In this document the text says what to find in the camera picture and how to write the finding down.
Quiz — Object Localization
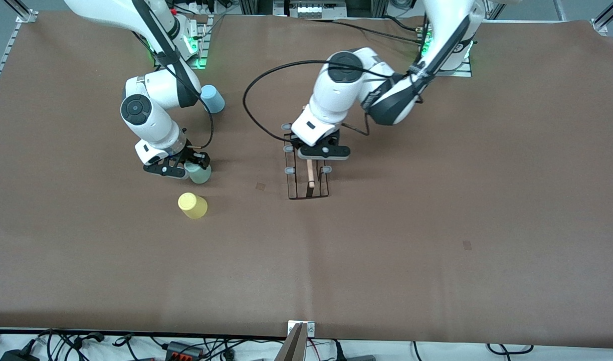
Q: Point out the pale green plastic cup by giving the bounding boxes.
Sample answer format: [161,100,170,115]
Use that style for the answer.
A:
[186,161,212,185]

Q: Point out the black wire cup holder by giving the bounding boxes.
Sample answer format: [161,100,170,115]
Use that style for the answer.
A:
[281,104,333,201]

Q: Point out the yellow plastic cup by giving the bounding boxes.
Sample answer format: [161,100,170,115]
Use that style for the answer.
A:
[178,192,208,220]

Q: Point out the light blue plastic cup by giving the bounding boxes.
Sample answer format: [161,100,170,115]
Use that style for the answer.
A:
[200,84,226,114]

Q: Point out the white box in rack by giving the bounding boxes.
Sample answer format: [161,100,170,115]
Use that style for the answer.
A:
[286,0,347,17]

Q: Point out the brown table cover mat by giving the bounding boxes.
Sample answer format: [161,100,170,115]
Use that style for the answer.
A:
[0,11,613,349]

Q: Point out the white power strip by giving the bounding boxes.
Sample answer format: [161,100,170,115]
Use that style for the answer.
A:
[183,0,223,15]

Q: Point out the black and red connector block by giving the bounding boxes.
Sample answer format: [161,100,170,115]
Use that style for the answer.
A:
[165,341,205,360]

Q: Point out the black plug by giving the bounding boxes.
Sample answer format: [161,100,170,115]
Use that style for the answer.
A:
[333,340,376,361]

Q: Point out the black power adapter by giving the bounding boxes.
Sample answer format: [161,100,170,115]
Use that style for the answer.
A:
[0,349,40,361]

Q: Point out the thick black base cable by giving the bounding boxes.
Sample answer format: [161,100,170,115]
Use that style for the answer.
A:
[306,15,430,48]

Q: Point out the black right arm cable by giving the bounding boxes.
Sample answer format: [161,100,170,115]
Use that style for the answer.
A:
[131,0,215,149]

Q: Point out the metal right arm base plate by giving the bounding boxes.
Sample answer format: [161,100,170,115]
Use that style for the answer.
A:
[153,14,215,70]

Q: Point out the black aluminium frame rack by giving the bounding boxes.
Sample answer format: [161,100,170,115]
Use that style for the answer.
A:
[239,0,388,20]

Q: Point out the small metal edge bracket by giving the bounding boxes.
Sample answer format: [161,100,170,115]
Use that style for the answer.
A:
[287,321,316,337]

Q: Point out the tangled black cable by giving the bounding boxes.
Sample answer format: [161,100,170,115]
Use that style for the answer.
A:
[36,328,107,361]

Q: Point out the grey camera mount pole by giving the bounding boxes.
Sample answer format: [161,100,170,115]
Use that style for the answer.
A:
[275,322,308,361]

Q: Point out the black looped cable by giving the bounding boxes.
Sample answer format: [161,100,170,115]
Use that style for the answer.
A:
[487,343,534,355]

